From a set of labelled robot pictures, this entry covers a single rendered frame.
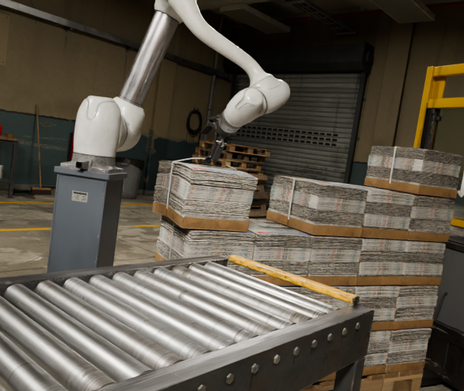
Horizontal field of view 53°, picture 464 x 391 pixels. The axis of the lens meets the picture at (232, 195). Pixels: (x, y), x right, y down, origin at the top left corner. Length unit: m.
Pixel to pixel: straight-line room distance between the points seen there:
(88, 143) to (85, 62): 7.36
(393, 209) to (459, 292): 0.96
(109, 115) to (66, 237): 0.46
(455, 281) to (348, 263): 1.07
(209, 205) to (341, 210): 0.65
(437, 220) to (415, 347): 0.68
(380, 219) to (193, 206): 0.96
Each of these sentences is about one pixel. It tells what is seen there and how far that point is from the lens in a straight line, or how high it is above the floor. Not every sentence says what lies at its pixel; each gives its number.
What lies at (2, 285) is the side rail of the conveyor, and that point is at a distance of 1.09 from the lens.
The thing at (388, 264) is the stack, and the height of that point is 0.71.
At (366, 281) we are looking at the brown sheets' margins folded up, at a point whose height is 0.63.
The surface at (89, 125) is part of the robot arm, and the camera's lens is 1.74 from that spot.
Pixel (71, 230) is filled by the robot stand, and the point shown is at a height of 0.78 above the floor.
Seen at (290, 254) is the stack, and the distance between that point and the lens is 2.02.
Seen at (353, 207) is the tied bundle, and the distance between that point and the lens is 2.18.
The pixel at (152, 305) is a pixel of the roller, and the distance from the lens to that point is 1.01.
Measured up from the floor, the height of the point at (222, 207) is 0.92.
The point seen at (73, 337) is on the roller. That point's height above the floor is 0.79.
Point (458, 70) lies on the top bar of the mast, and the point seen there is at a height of 1.81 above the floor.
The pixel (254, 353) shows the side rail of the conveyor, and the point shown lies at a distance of 0.85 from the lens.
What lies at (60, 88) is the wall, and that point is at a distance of 8.82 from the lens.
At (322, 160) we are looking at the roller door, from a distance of 9.60.
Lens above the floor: 1.14
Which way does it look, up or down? 5 degrees down
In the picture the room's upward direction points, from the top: 8 degrees clockwise
